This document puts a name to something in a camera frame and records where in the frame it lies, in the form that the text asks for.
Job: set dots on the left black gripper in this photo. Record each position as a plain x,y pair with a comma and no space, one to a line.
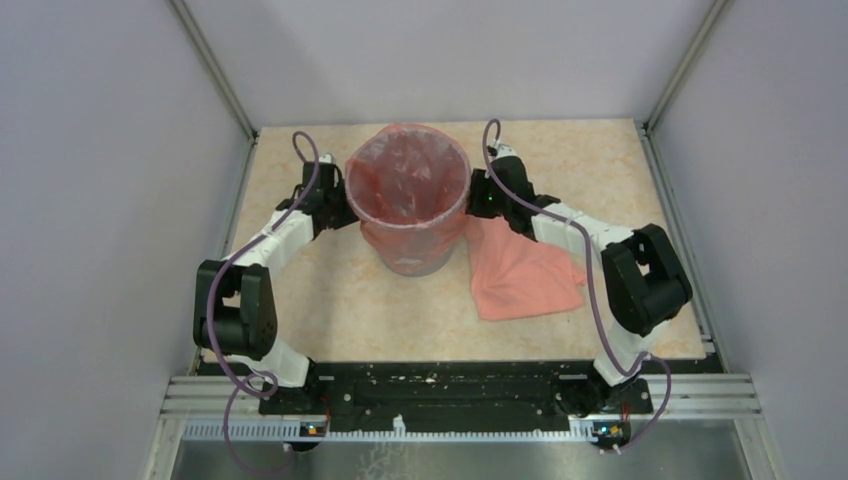
349,216

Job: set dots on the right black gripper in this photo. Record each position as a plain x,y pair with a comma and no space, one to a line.
479,181

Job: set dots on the translucent red trash bag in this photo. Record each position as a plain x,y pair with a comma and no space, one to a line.
408,186

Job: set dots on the grey plastic trash bin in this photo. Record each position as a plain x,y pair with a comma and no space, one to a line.
410,267

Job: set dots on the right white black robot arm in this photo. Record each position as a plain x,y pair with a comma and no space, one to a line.
635,280

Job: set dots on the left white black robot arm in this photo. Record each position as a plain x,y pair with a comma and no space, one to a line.
235,314

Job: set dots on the flat pink trash bag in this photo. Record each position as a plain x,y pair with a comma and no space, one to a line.
513,277

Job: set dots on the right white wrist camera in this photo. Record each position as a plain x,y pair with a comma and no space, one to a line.
501,151

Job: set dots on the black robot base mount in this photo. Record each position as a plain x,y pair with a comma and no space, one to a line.
463,397

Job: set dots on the aluminium frame rail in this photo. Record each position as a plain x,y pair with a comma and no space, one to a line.
691,396

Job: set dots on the white toothed cable rail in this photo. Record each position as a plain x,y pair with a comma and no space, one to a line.
294,431

